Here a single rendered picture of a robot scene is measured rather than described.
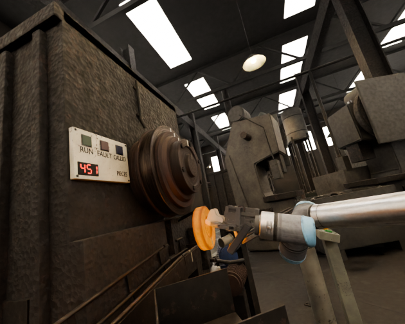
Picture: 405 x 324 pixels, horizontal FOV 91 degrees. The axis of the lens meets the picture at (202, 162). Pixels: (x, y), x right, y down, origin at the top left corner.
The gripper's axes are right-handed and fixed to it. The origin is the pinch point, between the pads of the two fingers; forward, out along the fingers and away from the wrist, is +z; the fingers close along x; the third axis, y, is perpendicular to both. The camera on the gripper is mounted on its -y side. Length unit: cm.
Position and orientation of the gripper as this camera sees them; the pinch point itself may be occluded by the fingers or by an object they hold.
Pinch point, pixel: (204, 222)
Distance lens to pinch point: 77.8
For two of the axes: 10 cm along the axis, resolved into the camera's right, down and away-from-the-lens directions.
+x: -3.4, -1.6, -9.3
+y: 0.9, -9.9, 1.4
